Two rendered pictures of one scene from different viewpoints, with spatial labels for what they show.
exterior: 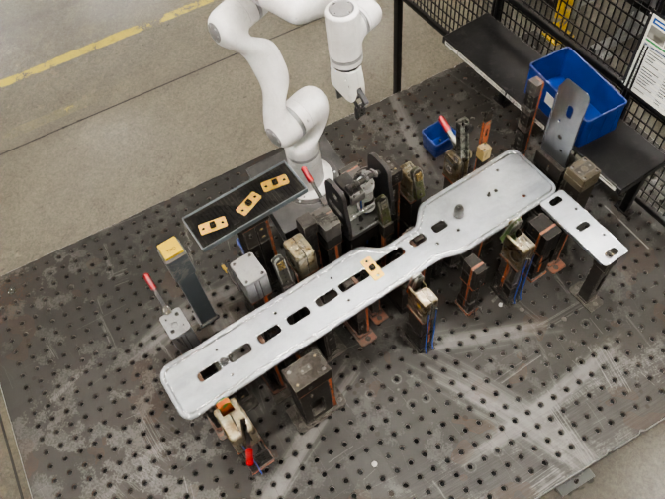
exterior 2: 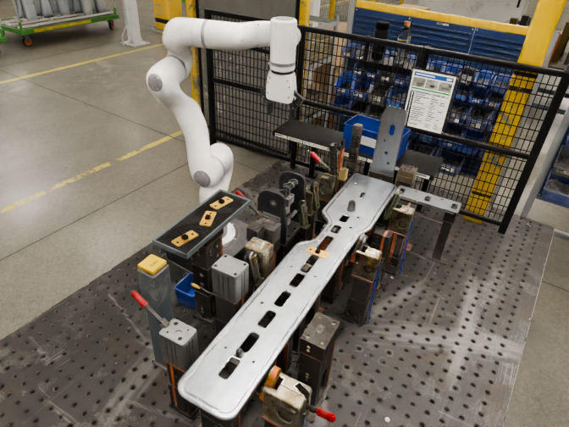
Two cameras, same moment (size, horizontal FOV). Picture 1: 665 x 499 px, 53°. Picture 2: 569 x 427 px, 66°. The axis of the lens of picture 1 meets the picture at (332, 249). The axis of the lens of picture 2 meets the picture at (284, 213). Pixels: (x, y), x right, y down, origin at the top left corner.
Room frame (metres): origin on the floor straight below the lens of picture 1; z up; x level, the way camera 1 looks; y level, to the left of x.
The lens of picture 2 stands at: (0.08, 0.75, 2.04)
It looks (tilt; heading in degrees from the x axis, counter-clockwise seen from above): 35 degrees down; 323
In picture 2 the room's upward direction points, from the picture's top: 4 degrees clockwise
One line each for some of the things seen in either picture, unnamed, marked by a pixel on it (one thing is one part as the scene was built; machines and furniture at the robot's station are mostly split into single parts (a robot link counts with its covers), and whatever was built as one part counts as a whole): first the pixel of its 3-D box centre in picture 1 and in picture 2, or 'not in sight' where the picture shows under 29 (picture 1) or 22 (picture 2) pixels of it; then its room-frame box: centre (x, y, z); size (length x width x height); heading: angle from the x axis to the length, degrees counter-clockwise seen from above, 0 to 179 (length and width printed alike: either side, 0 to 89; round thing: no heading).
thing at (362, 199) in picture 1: (361, 218); (281, 232); (1.24, -0.11, 0.94); 0.18 x 0.13 x 0.49; 117
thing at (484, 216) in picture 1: (368, 274); (317, 257); (1.00, -0.10, 1.00); 1.38 x 0.22 x 0.02; 117
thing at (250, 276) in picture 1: (259, 299); (230, 309); (1.01, 0.25, 0.90); 0.13 x 0.10 x 0.41; 27
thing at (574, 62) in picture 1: (572, 96); (375, 137); (1.51, -0.87, 1.09); 0.30 x 0.17 x 0.13; 21
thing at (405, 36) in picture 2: not in sight; (403, 42); (1.61, -1.06, 1.53); 0.06 x 0.06 x 0.20
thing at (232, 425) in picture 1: (246, 438); (284, 426); (0.58, 0.32, 0.88); 0.15 x 0.11 x 0.36; 27
